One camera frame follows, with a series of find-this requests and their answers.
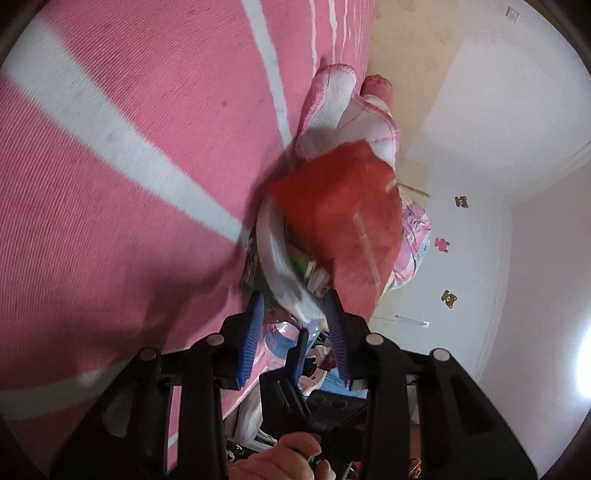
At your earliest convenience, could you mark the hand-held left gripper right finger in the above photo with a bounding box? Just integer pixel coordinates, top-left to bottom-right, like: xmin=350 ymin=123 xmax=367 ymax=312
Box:
xmin=326 ymin=291 xmax=539 ymax=480

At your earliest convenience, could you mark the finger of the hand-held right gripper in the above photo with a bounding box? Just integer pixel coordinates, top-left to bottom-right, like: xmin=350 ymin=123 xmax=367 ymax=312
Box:
xmin=284 ymin=329 xmax=311 ymax=398

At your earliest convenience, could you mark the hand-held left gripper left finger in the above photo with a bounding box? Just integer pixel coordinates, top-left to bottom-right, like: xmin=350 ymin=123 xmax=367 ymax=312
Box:
xmin=51 ymin=292 xmax=267 ymax=480

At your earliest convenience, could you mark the white plastic bag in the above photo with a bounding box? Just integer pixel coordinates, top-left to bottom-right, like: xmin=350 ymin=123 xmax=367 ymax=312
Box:
xmin=255 ymin=203 xmax=331 ymax=324

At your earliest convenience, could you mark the red plastic bag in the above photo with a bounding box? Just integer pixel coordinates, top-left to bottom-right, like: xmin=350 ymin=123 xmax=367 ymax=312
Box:
xmin=265 ymin=141 xmax=403 ymax=321

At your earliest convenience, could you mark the white gauze cloth pink edge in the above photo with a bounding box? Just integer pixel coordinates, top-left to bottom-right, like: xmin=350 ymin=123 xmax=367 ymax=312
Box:
xmin=295 ymin=64 xmax=400 ymax=167

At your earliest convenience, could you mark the person's right hand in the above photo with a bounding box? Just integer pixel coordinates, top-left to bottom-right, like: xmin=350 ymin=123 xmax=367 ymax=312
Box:
xmin=228 ymin=431 xmax=338 ymax=480

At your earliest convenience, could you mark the clear water bottle blue label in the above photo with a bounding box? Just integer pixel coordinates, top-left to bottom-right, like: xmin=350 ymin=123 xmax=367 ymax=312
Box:
xmin=265 ymin=321 xmax=301 ymax=370

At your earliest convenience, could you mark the printed pink pillow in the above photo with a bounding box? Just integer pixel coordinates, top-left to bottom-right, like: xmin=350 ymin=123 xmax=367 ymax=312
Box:
xmin=383 ymin=187 xmax=432 ymax=291

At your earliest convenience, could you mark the wooden skewer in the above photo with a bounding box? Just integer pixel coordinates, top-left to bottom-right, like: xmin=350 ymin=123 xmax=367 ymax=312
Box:
xmin=383 ymin=179 xmax=430 ymax=197

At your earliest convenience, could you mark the pink striped bed sheet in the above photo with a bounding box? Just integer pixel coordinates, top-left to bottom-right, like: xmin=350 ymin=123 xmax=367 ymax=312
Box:
xmin=0 ymin=0 xmax=375 ymax=480

